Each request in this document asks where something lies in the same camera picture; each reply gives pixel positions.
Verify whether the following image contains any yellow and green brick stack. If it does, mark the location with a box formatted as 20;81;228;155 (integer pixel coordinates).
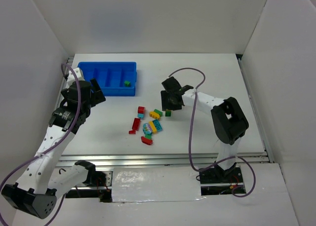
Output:
165;109;172;117

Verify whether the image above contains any green two-stud brick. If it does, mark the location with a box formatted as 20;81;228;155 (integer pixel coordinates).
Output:
154;109;163;116

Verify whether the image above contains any small green brick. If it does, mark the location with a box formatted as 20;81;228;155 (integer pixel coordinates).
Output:
124;80;131;87

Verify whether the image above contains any red long brick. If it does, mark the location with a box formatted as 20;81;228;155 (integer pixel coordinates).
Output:
132;117;141;131

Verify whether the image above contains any red curved brick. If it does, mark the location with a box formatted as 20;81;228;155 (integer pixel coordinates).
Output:
141;136;153;146

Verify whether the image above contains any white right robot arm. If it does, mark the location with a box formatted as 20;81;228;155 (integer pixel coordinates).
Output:
160;76;249;180

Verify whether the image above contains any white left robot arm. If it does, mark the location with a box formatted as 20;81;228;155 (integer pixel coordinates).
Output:
0;68;106;219

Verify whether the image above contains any cyan studded brick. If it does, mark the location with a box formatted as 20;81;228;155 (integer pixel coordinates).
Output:
153;119;162;132

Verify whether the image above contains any blue divided plastic bin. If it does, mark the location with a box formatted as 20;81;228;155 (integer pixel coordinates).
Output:
78;62;137;97

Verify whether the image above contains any yellow long brick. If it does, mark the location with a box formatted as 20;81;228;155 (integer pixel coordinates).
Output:
149;121;157;134

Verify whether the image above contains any printed cyan round tile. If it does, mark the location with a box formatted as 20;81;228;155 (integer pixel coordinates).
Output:
142;123;153;135

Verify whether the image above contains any silver foil tape sheet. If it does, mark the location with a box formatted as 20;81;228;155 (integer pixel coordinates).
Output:
112;167;202;203

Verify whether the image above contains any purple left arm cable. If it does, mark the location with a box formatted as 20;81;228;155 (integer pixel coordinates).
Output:
0;63;82;226

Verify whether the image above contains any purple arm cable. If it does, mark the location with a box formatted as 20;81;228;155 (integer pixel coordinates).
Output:
0;63;82;226
167;67;256;199

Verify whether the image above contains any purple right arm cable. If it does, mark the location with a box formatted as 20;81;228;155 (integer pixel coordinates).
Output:
167;67;256;199

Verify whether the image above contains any aluminium rail frame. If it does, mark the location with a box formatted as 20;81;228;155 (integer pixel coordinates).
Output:
56;152;270;168

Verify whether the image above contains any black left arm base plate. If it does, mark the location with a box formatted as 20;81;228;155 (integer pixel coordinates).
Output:
66;171;113;203

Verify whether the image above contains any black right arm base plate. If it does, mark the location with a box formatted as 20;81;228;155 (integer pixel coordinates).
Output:
197;164;243;185

